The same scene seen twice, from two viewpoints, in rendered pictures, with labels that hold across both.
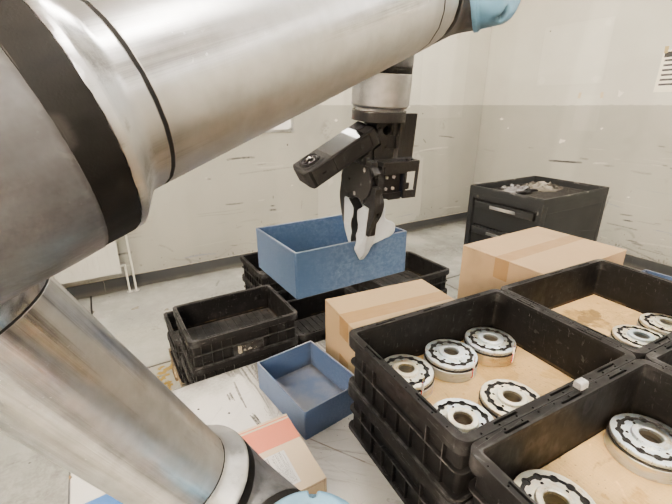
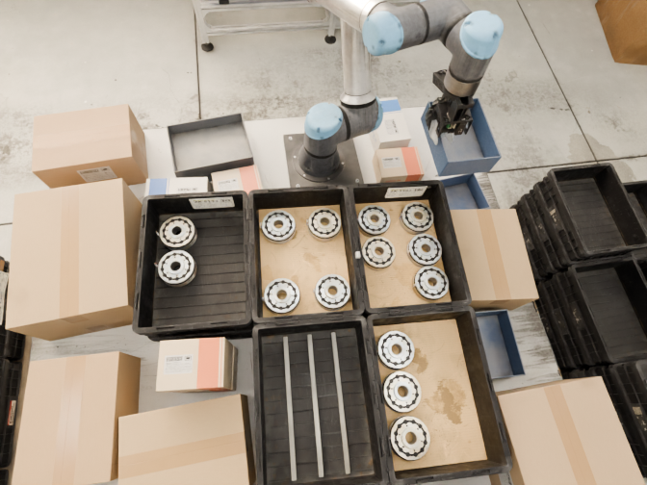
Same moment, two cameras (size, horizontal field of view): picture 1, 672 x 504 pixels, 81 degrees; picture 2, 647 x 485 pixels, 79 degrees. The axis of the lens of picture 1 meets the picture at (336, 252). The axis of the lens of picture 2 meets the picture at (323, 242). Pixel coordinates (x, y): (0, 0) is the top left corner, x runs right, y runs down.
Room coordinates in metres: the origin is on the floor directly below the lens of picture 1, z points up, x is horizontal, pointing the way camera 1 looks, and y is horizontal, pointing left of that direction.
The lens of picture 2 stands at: (0.48, -0.79, 1.96)
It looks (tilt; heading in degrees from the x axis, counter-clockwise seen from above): 67 degrees down; 103
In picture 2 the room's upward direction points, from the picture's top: 10 degrees clockwise
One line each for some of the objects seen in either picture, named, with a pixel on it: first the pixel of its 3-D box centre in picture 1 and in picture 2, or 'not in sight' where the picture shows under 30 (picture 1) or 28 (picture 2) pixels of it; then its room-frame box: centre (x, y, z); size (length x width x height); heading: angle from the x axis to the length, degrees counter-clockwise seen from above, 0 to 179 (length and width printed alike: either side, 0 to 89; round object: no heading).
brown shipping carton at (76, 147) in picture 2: not in sight; (93, 150); (-0.49, -0.30, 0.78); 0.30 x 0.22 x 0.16; 36
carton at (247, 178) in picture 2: not in sight; (238, 189); (0.01, -0.22, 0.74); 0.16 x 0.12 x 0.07; 37
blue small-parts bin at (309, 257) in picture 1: (330, 249); (458, 137); (0.62, 0.01, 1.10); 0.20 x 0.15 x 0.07; 121
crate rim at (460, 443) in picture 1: (484, 348); (405, 242); (0.60, -0.26, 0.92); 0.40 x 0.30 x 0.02; 118
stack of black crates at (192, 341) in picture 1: (239, 359); (565, 228); (1.33, 0.39, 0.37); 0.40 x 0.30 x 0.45; 121
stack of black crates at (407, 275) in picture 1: (395, 308); (645, 414); (1.75, -0.30, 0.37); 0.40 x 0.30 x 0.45; 121
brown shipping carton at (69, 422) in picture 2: not in sight; (84, 418); (-0.03, -1.02, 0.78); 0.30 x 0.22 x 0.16; 119
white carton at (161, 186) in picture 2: not in sight; (179, 199); (-0.15, -0.34, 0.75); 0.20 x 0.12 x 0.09; 27
